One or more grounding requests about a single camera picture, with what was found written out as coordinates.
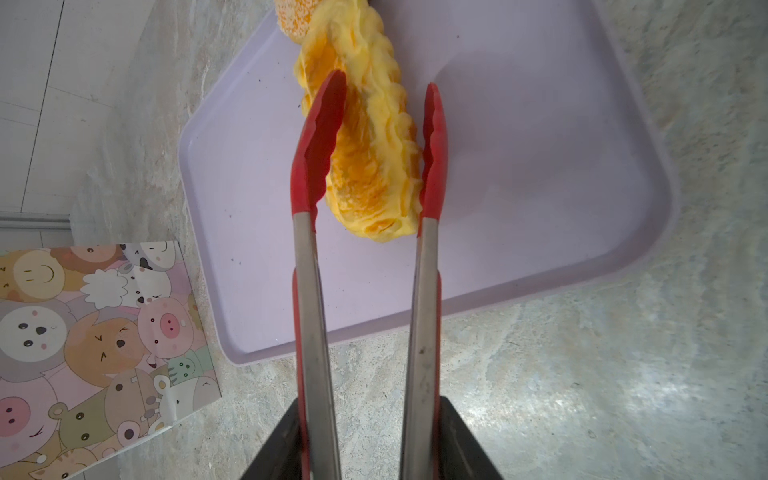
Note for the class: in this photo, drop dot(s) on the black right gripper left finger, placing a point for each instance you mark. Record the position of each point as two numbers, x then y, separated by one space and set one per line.
280 456

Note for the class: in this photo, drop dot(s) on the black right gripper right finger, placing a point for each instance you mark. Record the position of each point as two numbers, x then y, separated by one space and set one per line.
459 454

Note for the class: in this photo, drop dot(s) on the white cartoon animal paper bag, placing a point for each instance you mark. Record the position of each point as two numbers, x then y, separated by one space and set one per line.
102 347

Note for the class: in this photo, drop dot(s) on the long toasted crust bread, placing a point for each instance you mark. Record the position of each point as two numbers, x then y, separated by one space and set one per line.
374 181

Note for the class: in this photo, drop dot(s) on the lavender plastic tray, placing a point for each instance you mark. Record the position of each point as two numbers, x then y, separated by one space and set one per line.
557 175

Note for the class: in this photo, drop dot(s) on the red steel kitchen tongs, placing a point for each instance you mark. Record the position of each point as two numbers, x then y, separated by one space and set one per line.
319 440

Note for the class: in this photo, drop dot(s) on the sesame oval bread bun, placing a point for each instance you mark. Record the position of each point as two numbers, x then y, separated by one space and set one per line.
294 17

